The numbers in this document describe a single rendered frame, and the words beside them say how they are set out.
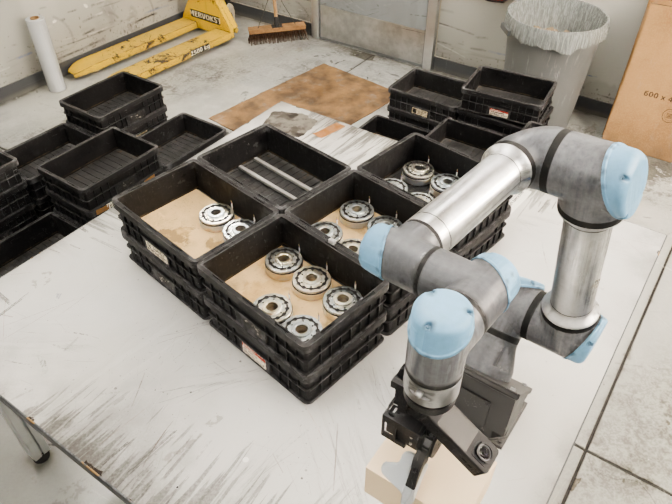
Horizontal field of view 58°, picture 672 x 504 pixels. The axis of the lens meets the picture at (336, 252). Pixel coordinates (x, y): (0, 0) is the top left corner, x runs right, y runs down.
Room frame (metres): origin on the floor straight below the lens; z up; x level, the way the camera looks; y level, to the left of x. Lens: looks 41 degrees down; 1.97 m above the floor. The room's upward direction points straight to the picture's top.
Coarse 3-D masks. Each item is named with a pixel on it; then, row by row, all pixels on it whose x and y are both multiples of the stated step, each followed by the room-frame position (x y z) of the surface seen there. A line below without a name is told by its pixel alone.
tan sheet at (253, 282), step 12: (252, 264) 1.24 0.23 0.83; (264, 264) 1.24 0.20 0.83; (240, 276) 1.19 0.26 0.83; (252, 276) 1.19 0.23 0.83; (264, 276) 1.19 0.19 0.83; (240, 288) 1.15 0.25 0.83; (252, 288) 1.15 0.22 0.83; (264, 288) 1.15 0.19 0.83; (276, 288) 1.15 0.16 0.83; (288, 288) 1.15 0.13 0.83; (252, 300) 1.10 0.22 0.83; (300, 300) 1.10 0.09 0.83; (300, 312) 1.06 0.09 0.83; (312, 312) 1.06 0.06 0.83; (324, 324) 1.02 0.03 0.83
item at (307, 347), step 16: (240, 240) 1.22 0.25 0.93; (320, 240) 1.22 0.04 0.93; (208, 256) 1.16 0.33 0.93; (352, 256) 1.16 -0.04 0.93; (208, 272) 1.10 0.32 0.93; (368, 272) 1.11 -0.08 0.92; (224, 288) 1.05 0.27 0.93; (384, 288) 1.05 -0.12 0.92; (240, 304) 1.01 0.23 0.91; (368, 304) 1.01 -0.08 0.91; (272, 320) 0.94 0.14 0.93; (336, 320) 0.94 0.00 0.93; (288, 336) 0.90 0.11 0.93; (320, 336) 0.90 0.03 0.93; (304, 352) 0.87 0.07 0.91
